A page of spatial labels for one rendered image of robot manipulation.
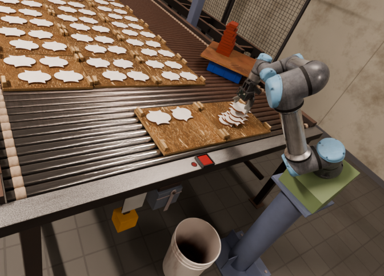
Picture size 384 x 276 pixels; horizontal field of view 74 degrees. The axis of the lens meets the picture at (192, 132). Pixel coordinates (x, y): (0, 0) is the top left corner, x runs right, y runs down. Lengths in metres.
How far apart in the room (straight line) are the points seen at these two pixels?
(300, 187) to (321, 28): 3.56
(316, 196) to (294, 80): 0.67
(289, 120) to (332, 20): 3.68
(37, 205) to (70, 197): 0.10
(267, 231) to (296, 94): 1.00
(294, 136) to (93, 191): 0.82
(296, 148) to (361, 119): 3.19
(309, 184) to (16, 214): 1.26
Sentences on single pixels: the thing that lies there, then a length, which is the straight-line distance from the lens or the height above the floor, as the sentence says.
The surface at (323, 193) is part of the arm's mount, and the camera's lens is 1.46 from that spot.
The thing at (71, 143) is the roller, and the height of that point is 0.92.
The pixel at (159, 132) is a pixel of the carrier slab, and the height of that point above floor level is 0.94.
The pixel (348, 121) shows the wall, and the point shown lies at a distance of 4.42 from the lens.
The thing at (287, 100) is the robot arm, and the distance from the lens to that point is 1.01.
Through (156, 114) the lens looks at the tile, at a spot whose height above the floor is 0.95.
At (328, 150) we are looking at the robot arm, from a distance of 1.29.
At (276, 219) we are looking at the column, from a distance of 1.68.
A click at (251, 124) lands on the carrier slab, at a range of 1.72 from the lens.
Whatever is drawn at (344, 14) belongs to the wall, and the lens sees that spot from 4.62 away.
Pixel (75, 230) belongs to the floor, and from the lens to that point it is 2.01.
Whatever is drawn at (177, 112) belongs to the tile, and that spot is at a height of 0.95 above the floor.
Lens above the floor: 1.74
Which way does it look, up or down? 35 degrees down
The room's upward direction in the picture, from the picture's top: 23 degrees clockwise
